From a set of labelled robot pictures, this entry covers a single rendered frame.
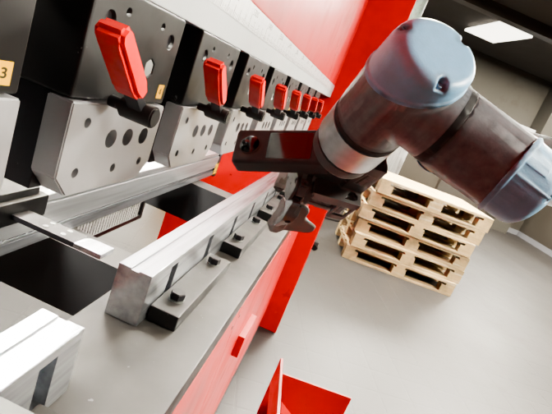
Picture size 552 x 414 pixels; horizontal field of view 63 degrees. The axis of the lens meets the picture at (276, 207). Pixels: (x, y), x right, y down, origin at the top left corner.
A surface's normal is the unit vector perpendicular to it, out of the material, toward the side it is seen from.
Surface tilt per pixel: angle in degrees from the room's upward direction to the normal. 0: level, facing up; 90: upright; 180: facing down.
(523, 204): 115
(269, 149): 57
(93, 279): 90
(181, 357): 0
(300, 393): 90
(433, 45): 49
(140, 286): 90
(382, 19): 90
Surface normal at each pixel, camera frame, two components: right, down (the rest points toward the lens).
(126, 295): -0.19, 0.19
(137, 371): 0.35, -0.90
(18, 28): 0.92, 0.39
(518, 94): 0.04, 0.29
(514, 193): -0.27, 0.51
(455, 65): 0.31, -0.36
